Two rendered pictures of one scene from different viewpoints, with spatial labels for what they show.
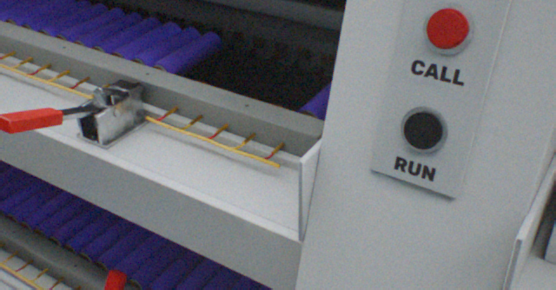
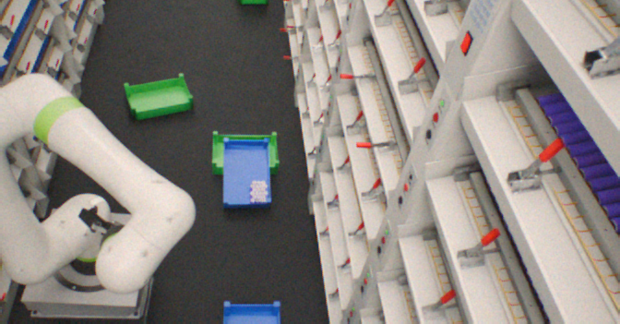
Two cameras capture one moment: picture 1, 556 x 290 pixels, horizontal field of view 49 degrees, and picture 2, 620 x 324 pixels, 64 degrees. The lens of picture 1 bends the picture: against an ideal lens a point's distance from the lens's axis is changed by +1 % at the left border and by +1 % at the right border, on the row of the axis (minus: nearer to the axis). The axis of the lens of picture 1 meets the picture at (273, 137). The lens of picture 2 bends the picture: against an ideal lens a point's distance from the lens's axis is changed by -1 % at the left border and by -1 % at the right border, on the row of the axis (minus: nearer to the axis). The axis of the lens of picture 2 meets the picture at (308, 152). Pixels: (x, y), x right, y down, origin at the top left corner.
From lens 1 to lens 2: 94 cm
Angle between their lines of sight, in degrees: 47
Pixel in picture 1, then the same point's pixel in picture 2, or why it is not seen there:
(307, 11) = not seen: hidden behind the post
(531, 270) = (417, 236)
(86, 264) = not seen: hidden behind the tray
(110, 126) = (382, 150)
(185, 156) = (391, 168)
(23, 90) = (379, 124)
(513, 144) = (406, 211)
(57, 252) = not seen: hidden behind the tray
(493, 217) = (402, 221)
